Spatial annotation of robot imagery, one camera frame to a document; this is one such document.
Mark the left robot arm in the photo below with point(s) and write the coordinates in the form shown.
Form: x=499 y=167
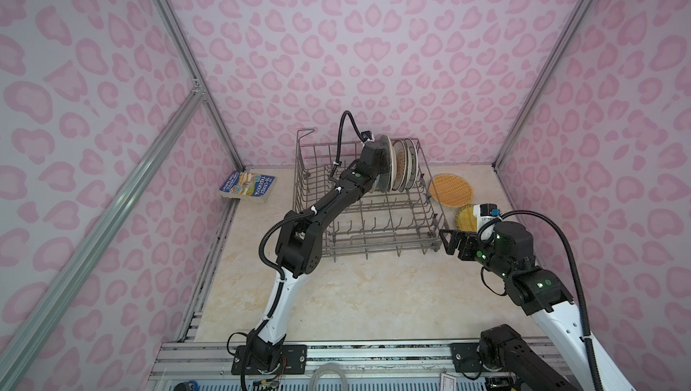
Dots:
x=293 y=249

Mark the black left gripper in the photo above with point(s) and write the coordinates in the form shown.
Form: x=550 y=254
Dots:
x=384 y=167

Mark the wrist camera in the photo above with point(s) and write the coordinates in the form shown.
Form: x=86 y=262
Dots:
x=485 y=213
x=366 y=136

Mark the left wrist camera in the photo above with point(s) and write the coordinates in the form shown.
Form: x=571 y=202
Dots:
x=366 y=136

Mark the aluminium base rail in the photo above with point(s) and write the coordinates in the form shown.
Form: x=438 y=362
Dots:
x=365 y=365

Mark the cream floral plate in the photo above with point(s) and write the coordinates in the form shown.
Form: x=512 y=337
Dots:
x=411 y=171

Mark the colourful book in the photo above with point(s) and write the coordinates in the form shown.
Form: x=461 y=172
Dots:
x=248 y=185

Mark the grey wire dish rack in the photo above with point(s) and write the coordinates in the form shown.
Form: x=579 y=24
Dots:
x=396 y=221

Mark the white plate orange sunburst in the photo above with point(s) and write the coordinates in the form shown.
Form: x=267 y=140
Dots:
x=401 y=164

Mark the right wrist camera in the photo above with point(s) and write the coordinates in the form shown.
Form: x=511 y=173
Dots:
x=485 y=213

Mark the green bamboo woven tray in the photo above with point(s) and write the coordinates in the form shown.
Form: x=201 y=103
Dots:
x=465 y=218

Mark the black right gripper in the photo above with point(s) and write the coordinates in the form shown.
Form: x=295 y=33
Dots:
x=457 y=236

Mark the pale green plate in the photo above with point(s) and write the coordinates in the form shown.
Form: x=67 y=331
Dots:
x=383 y=180

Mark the orange woven round tray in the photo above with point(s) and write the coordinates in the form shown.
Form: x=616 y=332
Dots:
x=451 y=190

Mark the grey-blue plate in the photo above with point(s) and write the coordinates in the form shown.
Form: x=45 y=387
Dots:
x=389 y=154

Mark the grey metal frame post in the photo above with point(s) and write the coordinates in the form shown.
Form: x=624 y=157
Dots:
x=183 y=48

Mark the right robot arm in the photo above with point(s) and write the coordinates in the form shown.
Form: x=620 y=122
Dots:
x=506 y=249

